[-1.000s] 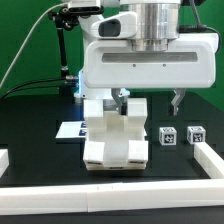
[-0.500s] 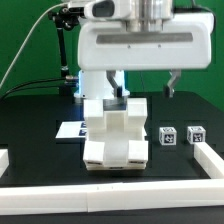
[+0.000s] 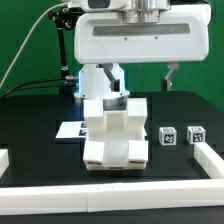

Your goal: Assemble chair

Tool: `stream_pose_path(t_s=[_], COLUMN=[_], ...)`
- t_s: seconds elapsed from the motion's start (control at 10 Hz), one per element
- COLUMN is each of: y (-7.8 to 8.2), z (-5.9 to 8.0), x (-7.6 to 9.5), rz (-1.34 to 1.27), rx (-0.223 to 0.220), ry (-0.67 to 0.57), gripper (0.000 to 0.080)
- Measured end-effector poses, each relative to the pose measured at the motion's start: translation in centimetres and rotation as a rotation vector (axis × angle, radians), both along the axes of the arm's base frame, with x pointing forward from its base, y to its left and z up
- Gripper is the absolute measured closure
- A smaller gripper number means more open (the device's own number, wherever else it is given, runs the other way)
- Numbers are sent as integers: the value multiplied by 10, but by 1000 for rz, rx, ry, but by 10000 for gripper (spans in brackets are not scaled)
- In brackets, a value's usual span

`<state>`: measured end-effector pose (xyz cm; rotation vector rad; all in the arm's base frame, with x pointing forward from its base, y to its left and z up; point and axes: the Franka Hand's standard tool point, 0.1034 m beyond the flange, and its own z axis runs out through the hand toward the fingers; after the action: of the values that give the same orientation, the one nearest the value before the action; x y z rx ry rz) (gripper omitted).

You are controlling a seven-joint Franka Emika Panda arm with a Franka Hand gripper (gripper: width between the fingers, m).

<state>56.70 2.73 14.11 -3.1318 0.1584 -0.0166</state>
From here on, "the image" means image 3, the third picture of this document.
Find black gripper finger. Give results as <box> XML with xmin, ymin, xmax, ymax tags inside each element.
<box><xmin>103</xmin><ymin>64</ymin><xmax>120</xmax><ymax>92</ymax></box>
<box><xmin>161</xmin><ymin>62</ymin><xmax>179</xmax><ymax>91</ymax></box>

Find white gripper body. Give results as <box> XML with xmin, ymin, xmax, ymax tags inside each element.
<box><xmin>74</xmin><ymin>4</ymin><xmax>211</xmax><ymax>64</ymax></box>

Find white chair backrest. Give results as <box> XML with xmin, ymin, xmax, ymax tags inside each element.
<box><xmin>83</xmin><ymin>98</ymin><xmax>148</xmax><ymax>170</ymax></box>

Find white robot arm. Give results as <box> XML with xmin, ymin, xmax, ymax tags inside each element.
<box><xmin>64</xmin><ymin>0</ymin><xmax>212</xmax><ymax>104</ymax></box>

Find white marker base sheet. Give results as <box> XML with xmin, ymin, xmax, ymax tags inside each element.
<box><xmin>56</xmin><ymin>121</ymin><xmax>87</xmax><ymax>139</ymax></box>

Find white block far left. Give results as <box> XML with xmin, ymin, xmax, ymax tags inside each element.
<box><xmin>0</xmin><ymin>149</ymin><xmax>9</xmax><ymax>178</ymax></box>

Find overhead camera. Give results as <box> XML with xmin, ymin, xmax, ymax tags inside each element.
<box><xmin>61</xmin><ymin>0</ymin><xmax>90</xmax><ymax>12</ymax></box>

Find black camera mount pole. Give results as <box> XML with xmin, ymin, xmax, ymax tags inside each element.
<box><xmin>48</xmin><ymin>6</ymin><xmax>82</xmax><ymax>96</ymax></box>

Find white cable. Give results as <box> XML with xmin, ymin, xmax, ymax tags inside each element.
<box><xmin>0</xmin><ymin>3</ymin><xmax>68</xmax><ymax>91</ymax></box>

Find black cables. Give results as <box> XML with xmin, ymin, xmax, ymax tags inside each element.
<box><xmin>0</xmin><ymin>77</ymin><xmax>81</xmax><ymax>101</ymax></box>

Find white boundary frame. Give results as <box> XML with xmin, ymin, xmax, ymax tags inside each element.
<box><xmin>0</xmin><ymin>142</ymin><xmax>224</xmax><ymax>215</ymax></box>

